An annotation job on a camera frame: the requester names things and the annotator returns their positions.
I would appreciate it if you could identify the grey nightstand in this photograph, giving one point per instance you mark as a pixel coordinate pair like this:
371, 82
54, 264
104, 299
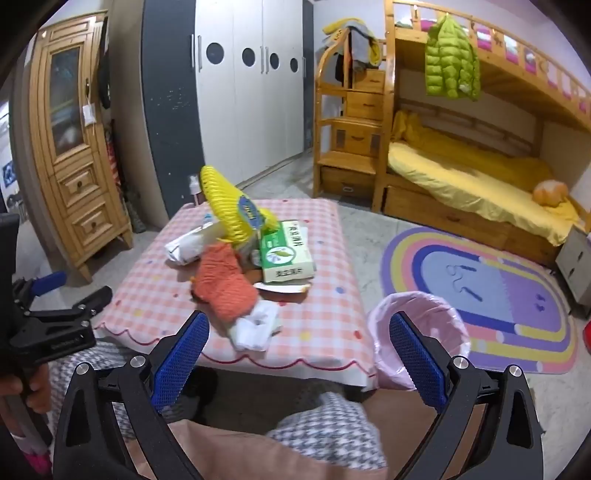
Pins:
577, 263

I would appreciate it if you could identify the green tissue packet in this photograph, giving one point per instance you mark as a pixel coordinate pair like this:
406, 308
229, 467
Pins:
286, 254

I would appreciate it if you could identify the pile of clothes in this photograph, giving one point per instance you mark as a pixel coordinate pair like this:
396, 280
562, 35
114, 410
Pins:
360, 41

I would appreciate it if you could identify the orange plush pillow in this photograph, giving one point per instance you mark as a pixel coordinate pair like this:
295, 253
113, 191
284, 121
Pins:
549, 191

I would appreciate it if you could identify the wooden stair drawers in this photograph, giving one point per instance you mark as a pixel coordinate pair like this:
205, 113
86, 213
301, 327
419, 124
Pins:
360, 134

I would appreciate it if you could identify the red waste bin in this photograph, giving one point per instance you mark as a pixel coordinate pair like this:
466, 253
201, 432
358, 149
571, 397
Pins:
587, 339

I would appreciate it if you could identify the white plastic bag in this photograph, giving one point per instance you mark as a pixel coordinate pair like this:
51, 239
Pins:
184, 247

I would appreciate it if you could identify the white hanging tag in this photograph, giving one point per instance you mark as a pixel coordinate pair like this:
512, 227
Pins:
89, 114

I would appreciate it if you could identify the rainbow oval rug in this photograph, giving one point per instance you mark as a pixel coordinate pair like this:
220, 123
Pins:
485, 286

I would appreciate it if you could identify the person's left forearm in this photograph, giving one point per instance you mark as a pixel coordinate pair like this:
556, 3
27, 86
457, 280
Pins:
21, 438

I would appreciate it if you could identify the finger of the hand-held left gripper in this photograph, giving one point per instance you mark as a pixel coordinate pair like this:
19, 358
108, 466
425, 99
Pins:
90, 302
46, 282

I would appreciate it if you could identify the person's left hand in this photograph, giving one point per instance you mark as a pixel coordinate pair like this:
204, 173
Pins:
39, 392

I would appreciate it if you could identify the trash bin with pink bag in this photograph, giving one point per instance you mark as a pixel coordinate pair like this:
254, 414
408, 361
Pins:
383, 350

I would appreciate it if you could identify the person's houndstooth pants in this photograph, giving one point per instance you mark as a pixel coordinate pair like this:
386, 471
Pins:
323, 429

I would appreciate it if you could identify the white wardrobe with round holes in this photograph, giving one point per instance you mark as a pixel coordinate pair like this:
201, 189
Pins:
240, 115

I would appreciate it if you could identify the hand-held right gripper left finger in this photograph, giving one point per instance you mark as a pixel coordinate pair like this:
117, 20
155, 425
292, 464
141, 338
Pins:
181, 362

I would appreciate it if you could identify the white paper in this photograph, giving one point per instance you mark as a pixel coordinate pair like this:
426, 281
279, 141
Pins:
251, 330

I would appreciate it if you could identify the pink upper bunk bedding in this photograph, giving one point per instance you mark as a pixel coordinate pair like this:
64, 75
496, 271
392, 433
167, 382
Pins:
482, 34

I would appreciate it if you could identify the blue white poster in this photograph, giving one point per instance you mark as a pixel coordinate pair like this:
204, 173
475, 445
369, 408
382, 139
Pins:
9, 176

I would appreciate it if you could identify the green puffer jacket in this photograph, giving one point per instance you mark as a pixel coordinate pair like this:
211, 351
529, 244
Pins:
450, 64

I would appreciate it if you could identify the wooden cabinet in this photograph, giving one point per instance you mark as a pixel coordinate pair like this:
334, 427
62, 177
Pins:
78, 184

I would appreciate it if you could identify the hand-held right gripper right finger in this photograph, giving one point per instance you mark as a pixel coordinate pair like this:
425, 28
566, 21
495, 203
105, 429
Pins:
414, 362

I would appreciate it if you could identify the pink checkered tablecloth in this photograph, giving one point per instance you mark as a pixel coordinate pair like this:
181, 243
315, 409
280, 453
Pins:
152, 286

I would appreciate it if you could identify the yellow bedding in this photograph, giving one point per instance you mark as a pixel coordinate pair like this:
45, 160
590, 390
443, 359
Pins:
461, 180

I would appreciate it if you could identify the wooden bunk bed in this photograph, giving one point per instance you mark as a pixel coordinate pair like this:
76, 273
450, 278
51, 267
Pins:
503, 69

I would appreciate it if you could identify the white spray bottle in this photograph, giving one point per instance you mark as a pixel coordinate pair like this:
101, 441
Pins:
195, 189

